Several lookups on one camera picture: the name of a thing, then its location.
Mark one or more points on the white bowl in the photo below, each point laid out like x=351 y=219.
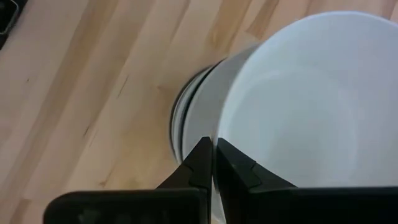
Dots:
x=176 y=124
x=311 y=109
x=205 y=102

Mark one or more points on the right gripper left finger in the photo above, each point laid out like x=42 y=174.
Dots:
x=186 y=205

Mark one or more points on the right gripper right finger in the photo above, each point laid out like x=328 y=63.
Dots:
x=280 y=205

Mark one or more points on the black aluminium table frame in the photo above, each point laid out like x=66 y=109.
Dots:
x=6 y=18

